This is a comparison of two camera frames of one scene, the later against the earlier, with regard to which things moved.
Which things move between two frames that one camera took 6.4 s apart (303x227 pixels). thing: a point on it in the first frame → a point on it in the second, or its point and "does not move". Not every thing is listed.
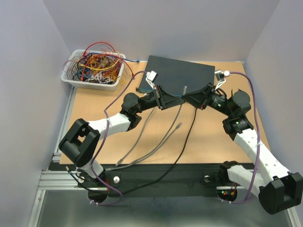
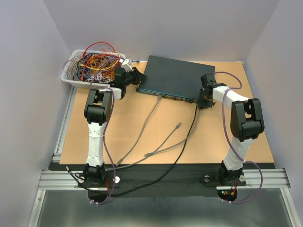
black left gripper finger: [164, 99] → [140, 76]
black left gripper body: [148, 101] → [130, 78]
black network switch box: [173, 75] does not move
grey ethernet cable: [138, 142] does not move
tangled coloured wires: [100, 64] does not move
